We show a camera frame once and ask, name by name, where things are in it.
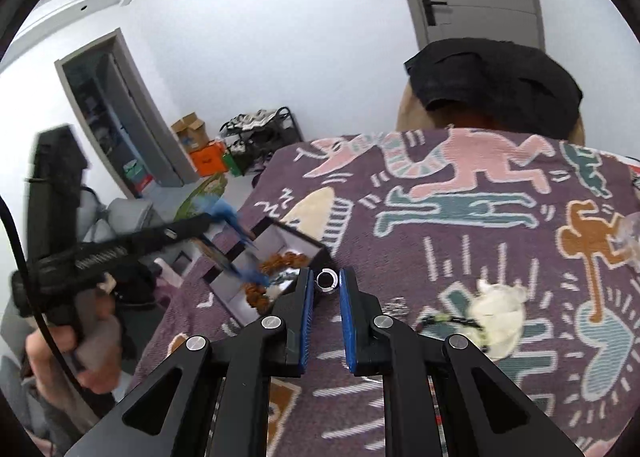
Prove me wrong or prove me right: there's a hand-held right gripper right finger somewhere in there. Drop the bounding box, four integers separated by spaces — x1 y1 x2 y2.
339 268 586 457

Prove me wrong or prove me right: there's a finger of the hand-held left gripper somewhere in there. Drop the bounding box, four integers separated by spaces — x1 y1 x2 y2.
207 199 261 252
200 239 273 289

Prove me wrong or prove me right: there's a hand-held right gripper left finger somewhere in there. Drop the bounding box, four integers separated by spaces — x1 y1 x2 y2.
65 267 317 457

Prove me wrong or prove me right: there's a brown bead bracelet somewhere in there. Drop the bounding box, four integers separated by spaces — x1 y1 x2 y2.
242 249 310 314

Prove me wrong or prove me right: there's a black jewelry box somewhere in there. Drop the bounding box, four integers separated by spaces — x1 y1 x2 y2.
197 217 333 329

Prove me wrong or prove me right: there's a black bead bracelet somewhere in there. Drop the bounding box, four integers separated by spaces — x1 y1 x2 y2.
417 312 493 353

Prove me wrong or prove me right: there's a person's left forearm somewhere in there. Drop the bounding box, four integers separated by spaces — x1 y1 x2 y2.
0 357 118 457

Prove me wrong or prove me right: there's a person's left hand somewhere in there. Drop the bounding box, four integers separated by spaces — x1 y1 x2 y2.
24 287 125 395

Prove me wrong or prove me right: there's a green floor mat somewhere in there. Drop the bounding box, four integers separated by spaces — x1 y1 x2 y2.
175 172 229 226

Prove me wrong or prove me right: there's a green bag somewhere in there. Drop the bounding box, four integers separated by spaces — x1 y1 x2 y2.
222 147 244 176

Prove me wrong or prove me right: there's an orange box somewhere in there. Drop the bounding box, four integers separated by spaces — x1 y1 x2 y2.
192 142 229 177

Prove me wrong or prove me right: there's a grey sofa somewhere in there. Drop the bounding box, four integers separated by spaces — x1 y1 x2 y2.
75 187 157 244

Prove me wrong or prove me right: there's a dark cloth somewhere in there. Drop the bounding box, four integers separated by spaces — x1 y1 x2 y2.
112 259 163 310

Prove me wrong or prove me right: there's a black shoe rack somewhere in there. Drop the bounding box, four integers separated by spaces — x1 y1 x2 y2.
220 107 305 176

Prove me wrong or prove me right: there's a brown cardboard box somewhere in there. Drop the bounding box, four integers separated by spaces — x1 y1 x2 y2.
171 113 210 154

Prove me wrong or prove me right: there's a green red carton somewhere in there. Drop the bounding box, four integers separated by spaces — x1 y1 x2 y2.
122 159 156 194

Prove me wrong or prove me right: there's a printed purple blanket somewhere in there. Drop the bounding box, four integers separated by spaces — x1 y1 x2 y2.
125 128 640 457

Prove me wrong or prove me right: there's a tan chair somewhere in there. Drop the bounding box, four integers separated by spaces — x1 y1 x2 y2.
395 84 587 146

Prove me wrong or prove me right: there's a black cloth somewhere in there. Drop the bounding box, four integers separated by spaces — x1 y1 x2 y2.
404 38 584 140

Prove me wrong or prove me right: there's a clear plastic bag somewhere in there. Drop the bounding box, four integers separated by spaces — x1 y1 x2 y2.
612 212 640 274

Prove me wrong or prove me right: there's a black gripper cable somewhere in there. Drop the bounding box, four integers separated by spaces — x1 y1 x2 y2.
0 194 76 368

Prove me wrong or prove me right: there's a grey doorway frame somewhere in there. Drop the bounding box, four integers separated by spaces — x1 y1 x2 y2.
54 28 201 198

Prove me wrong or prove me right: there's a black door handle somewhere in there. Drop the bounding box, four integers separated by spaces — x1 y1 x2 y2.
420 0 449 27

